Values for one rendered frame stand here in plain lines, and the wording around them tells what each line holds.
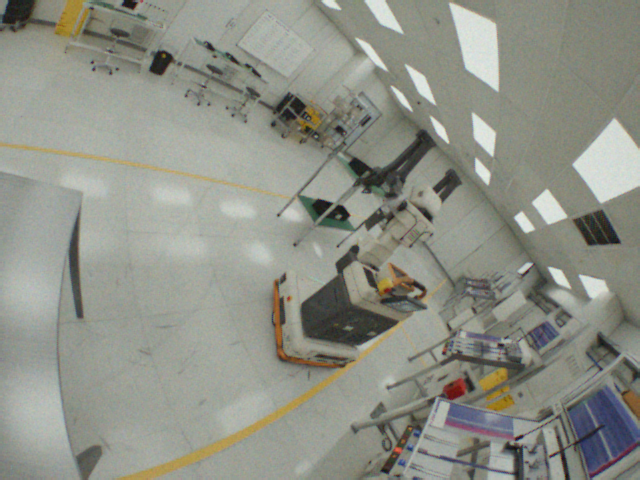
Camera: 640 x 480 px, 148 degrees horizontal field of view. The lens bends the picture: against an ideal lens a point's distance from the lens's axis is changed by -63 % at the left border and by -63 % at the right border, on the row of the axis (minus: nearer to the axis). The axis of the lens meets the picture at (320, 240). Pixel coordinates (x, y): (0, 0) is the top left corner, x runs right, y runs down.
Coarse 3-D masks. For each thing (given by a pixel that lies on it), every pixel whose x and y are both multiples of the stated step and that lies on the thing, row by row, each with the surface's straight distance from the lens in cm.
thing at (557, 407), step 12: (636, 360) 180; (600, 384) 174; (612, 384) 179; (444, 396) 171; (588, 396) 174; (552, 408) 179; (564, 408) 170; (396, 432) 192; (636, 456) 133; (612, 468) 130; (624, 468) 134
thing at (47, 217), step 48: (0, 192) 84; (48, 192) 81; (0, 240) 73; (48, 240) 70; (0, 288) 66; (48, 288) 63; (0, 336) 62; (48, 336) 59; (0, 384) 60; (48, 384) 57; (0, 432) 60; (48, 432) 57
